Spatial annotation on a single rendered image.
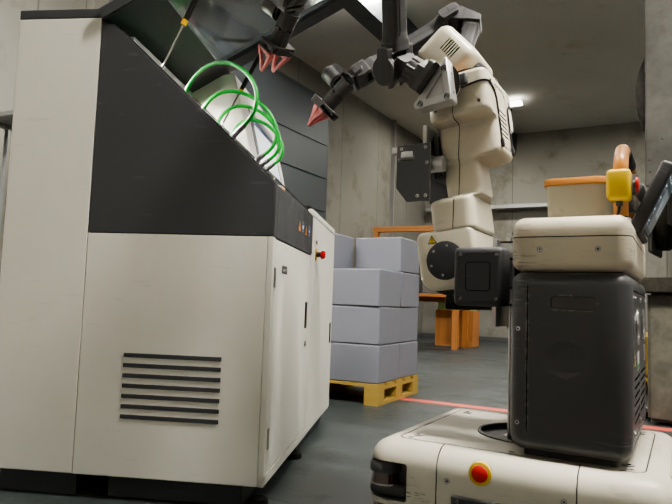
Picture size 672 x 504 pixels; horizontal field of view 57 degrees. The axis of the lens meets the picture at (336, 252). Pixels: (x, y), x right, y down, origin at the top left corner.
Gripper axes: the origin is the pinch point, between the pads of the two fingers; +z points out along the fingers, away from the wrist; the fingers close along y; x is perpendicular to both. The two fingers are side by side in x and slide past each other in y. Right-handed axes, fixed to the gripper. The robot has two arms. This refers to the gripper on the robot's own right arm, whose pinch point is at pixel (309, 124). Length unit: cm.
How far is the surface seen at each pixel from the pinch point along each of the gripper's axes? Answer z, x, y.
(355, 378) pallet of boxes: 99, -159, -53
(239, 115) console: 21, -24, 40
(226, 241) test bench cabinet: 38, 39, -27
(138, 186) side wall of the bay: 47, 46, 3
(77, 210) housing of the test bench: 65, 50, 11
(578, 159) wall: -203, -903, 74
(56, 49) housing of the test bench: 37, 53, 55
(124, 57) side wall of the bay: 23, 48, 37
